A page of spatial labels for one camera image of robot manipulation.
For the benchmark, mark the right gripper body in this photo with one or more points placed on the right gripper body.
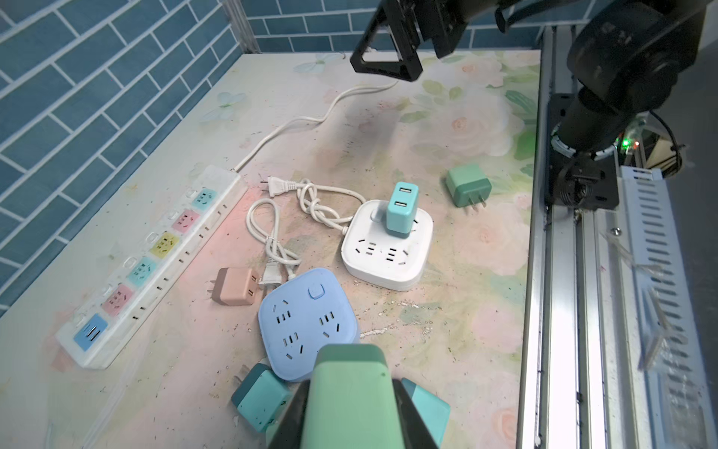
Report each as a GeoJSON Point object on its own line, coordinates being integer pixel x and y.
{"type": "Point", "coordinates": [442, 23]}

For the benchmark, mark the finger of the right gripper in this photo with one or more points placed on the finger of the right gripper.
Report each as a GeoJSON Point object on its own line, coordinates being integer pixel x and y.
{"type": "Point", "coordinates": [389, 45]}

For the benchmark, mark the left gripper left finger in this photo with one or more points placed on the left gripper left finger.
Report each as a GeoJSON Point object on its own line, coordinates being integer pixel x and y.
{"type": "Point", "coordinates": [294, 428]}

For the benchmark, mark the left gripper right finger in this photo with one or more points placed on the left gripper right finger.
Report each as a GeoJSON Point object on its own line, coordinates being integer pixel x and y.
{"type": "Point", "coordinates": [414, 432]}

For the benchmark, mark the teal USB charger plug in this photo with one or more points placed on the teal USB charger plug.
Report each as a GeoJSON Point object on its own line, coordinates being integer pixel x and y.
{"type": "Point", "coordinates": [351, 402]}
{"type": "Point", "coordinates": [260, 397]}
{"type": "Point", "coordinates": [401, 209]}

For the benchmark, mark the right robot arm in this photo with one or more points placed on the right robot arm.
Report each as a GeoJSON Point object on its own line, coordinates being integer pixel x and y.
{"type": "Point", "coordinates": [627, 60]}

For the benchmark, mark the blue square power socket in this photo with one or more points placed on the blue square power socket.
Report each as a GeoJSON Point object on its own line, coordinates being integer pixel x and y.
{"type": "Point", "coordinates": [300, 317]}

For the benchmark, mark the white square power socket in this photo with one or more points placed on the white square power socket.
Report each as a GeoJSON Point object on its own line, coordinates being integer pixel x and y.
{"type": "Point", "coordinates": [373, 255]}

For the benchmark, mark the long white power strip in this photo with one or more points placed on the long white power strip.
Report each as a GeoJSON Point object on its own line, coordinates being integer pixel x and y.
{"type": "Point", "coordinates": [99, 330]}

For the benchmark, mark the green USB charger plug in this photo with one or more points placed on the green USB charger plug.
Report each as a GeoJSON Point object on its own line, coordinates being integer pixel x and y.
{"type": "Point", "coordinates": [468, 185]}
{"type": "Point", "coordinates": [434, 411]}

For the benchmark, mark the pink USB charger plug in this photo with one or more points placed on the pink USB charger plug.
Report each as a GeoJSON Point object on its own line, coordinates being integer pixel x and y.
{"type": "Point", "coordinates": [236, 287]}

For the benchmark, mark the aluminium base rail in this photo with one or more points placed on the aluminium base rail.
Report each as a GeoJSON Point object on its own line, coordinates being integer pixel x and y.
{"type": "Point", "coordinates": [611, 355]}

